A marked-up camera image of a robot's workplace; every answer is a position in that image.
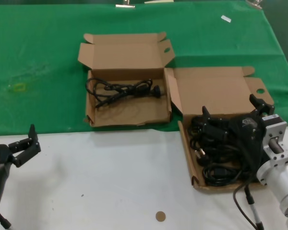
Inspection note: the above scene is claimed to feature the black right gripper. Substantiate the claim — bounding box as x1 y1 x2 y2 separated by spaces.
202 94 276 173

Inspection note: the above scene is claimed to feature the black power cable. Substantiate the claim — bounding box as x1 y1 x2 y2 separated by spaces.
188 115 207 142
85 78 160 109
203 164 252 187
189 141 243 168

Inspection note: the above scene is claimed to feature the open brown cardboard box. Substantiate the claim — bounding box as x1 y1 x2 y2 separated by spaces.
163 66 275 194

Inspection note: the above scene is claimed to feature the empty open cardboard box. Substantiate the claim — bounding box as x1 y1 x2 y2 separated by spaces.
77 32 175 127

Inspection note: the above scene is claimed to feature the green table cloth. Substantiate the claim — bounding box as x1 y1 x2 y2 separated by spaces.
0 1 288 137

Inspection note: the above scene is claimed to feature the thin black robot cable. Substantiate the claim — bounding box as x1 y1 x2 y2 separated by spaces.
232 179 259 230

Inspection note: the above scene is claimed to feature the left arm connector cable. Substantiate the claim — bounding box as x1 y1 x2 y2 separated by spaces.
0 212 14 230

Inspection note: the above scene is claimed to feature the cable with silver connector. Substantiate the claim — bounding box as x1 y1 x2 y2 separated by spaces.
244 185 265 230

